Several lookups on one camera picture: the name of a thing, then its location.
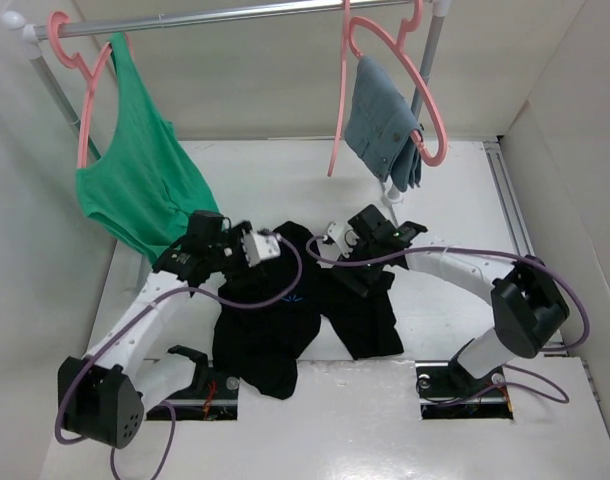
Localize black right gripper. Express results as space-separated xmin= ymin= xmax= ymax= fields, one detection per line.
xmin=330 ymin=233 xmax=384 ymax=298

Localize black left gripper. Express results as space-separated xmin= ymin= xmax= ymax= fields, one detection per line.
xmin=208 ymin=224 xmax=266 ymax=287

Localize black t shirt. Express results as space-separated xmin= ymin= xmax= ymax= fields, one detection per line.
xmin=212 ymin=221 xmax=404 ymax=400

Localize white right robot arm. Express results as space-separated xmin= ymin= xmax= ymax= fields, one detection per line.
xmin=326 ymin=204 xmax=570 ymax=402

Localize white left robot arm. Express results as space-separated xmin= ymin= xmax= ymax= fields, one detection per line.
xmin=54 ymin=211 xmax=280 ymax=449

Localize pink hanger with shorts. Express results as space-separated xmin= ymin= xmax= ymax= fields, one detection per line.
xmin=345 ymin=1 xmax=451 ymax=167

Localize pink hanger with tank top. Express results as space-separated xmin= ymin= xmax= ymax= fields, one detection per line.
xmin=47 ymin=10 xmax=135 ymax=169

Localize green tank top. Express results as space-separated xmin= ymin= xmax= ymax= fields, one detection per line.
xmin=75 ymin=33 xmax=219 ymax=263

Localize blue denim shorts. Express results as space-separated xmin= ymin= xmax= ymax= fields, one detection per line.
xmin=344 ymin=56 xmax=422 ymax=192

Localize metal clothes rack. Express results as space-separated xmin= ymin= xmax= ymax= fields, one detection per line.
xmin=0 ymin=0 xmax=454 ymax=226

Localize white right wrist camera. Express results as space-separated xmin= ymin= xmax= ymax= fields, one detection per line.
xmin=324 ymin=221 xmax=359 ymax=258

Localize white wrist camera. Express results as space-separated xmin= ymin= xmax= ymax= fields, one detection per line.
xmin=241 ymin=231 xmax=281 ymax=267
xmin=324 ymin=221 xmax=359 ymax=258

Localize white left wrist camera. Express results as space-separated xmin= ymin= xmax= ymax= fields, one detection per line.
xmin=241 ymin=231 xmax=281 ymax=267

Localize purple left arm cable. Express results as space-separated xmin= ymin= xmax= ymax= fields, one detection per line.
xmin=54 ymin=234 xmax=304 ymax=480

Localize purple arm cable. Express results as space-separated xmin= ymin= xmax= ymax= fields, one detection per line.
xmin=305 ymin=234 xmax=592 ymax=405
xmin=54 ymin=234 xmax=304 ymax=480

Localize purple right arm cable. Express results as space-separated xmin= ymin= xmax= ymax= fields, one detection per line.
xmin=305 ymin=234 xmax=592 ymax=405

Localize aluminium rail on table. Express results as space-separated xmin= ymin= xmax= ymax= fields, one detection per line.
xmin=484 ymin=140 xmax=566 ymax=351

